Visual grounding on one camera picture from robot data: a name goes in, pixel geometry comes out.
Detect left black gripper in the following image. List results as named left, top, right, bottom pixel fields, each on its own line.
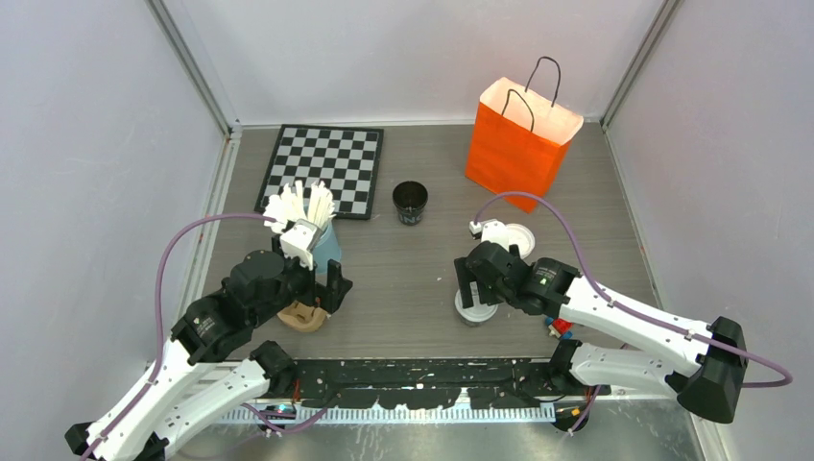
left=252, top=233, right=352, bottom=326

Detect white sip lid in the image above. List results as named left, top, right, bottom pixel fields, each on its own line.
left=454, top=289, right=500, bottom=320

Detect black paper cup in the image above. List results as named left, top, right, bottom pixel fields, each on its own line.
left=392, top=181, right=428, bottom=226
left=460, top=318, right=489, bottom=328

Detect white cup lid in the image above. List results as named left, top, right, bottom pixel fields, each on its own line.
left=506, top=223, right=536, bottom=258

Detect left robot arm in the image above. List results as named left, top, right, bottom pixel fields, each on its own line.
left=65, top=243, right=353, bottom=460

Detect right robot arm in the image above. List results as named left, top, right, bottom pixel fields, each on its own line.
left=454, top=242, right=749, bottom=424

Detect light blue cup holder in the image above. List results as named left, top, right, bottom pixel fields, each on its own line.
left=312, top=223, right=342, bottom=275

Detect tan cardboard cup carrier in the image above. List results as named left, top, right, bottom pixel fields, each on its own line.
left=276, top=302, right=329, bottom=333

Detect red blue toy blocks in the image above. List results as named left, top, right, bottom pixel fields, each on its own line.
left=544, top=317, right=573, bottom=340

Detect black white chessboard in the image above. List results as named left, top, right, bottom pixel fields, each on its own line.
left=254, top=125, right=384, bottom=220

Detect orange paper bag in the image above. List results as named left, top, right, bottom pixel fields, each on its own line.
left=465, top=56, right=584, bottom=196

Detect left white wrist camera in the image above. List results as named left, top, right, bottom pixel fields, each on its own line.
left=282, top=219, right=322, bottom=271

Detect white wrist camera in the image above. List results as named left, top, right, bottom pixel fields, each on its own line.
left=468, top=219, right=511, bottom=253
left=282, top=219, right=322, bottom=271

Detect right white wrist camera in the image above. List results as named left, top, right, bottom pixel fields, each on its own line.
left=468, top=219, right=511, bottom=253

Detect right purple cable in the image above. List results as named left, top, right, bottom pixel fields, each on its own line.
left=473, top=191, right=794, bottom=440

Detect purple cable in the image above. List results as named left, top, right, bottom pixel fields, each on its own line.
left=473, top=191, right=794, bottom=440
left=79, top=212, right=281, bottom=461

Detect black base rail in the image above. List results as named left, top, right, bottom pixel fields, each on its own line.
left=258, top=357, right=589, bottom=410

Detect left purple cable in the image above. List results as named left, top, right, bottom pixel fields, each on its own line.
left=79, top=212, right=281, bottom=461

